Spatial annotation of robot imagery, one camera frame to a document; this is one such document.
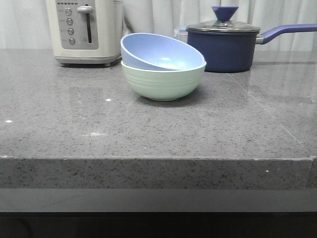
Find light green bowl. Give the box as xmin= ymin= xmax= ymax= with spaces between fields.
xmin=121 ymin=62 xmax=207 ymax=101

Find light blue bowl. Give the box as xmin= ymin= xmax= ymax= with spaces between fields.
xmin=120 ymin=33 xmax=205 ymax=70

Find clear plastic container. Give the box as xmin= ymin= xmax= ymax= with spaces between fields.
xmin=173 ymin=26 xmax=188 ymax=43

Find dark blue saucepan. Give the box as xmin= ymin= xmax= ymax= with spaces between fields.
xmin=187 ymin=24 xmax=317 ymax=72

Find cream white toaster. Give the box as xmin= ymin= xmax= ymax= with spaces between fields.
xmin=46 ymin=0 xmax=124 ymax=65

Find white curtain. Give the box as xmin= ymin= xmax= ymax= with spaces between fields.
xmin=0 ymin=0 xmax=317 ymax=49

